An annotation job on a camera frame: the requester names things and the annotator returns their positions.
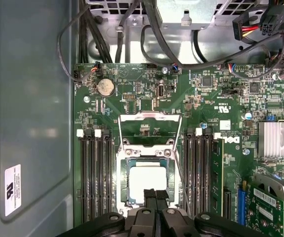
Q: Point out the silver metal drive cage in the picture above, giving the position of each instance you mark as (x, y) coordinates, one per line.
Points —
(186, 10)

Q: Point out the silver finned chipset heatsink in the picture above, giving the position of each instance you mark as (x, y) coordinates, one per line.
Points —
(280, 139)

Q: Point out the green motherboard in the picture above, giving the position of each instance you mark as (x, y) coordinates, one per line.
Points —
(230, 158)

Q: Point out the internal USB port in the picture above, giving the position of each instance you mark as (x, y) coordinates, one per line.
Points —
(161, 91)

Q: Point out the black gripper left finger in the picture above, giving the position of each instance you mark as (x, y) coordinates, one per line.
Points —
(149, 200)

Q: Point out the black PC case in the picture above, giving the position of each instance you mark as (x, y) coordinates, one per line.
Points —
(33, 98)

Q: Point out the CPU socket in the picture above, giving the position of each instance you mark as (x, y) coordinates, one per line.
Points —
(121, 172)

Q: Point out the round coin battery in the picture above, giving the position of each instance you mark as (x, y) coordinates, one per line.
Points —
(106, 87)

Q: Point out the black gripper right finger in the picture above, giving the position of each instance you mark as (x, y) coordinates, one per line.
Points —
(162, 200)

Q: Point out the CPU chip with silver top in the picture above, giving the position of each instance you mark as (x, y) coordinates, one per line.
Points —
(146, 177)

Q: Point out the white case label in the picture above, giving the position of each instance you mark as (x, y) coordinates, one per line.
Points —
(12, 190)

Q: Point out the black power connector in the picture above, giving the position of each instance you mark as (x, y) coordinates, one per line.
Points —
(275, 14)

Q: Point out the black graphics card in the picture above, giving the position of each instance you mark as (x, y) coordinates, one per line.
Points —
(267, 209)

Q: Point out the blue expansion slot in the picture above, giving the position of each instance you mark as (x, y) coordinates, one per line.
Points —
(241, 205)

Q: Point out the metal socket cover frame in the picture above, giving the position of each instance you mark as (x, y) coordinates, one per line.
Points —
(151, 116)

